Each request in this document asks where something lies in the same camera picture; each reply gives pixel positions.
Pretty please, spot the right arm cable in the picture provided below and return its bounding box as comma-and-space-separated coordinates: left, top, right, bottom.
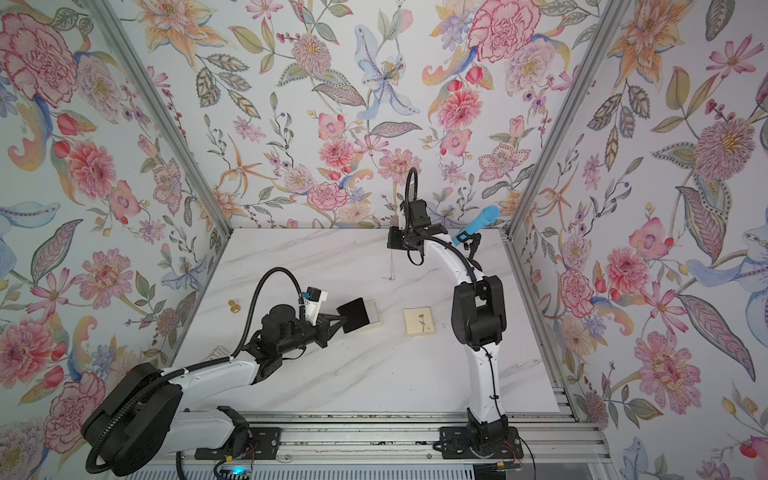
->
403, 167, 478, 283

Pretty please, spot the black foam insert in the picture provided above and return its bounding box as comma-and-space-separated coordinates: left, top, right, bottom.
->
337, 297, 370, 334

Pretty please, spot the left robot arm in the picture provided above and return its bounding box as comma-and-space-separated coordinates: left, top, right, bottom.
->
81, 304, 347, 476

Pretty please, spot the small barcode box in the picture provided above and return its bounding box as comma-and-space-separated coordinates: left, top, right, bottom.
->
204, 345, 231, 361

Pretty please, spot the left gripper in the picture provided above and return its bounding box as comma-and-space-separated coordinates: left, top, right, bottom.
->
277, 315, 348, 356

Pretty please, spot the blue microphone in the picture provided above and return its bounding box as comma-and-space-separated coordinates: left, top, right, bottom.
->
452, 205, 500, 246

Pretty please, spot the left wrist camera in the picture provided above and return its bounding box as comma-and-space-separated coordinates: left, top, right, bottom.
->
302, 287, 328, 326

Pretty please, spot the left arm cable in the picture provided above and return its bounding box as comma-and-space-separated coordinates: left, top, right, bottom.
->
230, 266, 307, 359

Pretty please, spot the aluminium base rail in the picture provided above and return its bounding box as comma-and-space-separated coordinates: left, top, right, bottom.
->
244, 412, 610, 464

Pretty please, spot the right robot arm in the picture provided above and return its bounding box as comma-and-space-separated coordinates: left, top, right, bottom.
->
387, 200, 524, 462

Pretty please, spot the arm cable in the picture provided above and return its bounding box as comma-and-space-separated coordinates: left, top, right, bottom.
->
403, 167, 478, 283
230, 266, 307, 359

